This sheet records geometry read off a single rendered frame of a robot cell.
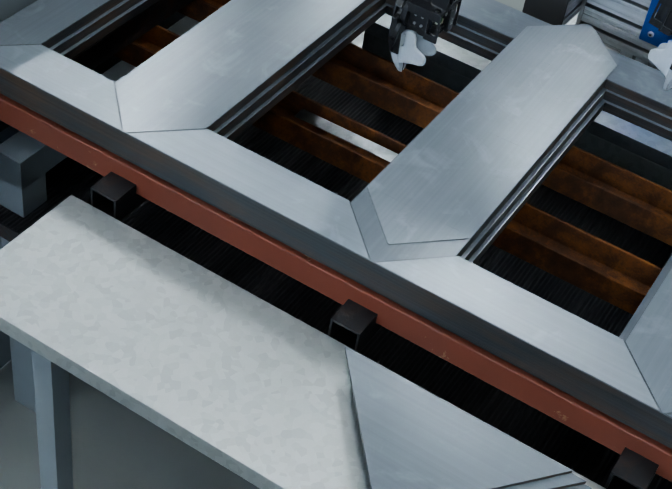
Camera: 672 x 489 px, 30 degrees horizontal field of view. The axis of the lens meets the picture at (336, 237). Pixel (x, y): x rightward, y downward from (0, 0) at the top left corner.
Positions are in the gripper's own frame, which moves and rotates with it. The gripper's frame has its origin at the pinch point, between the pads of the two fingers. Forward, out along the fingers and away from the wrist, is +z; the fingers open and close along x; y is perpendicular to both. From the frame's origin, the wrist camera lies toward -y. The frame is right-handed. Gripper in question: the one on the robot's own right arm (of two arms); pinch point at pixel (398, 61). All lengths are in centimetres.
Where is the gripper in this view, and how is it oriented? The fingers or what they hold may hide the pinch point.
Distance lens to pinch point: 205.9
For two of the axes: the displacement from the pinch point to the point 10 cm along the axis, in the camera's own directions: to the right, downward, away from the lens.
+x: 5.3, -5.4, 6.6
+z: -1.2, 7.2, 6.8
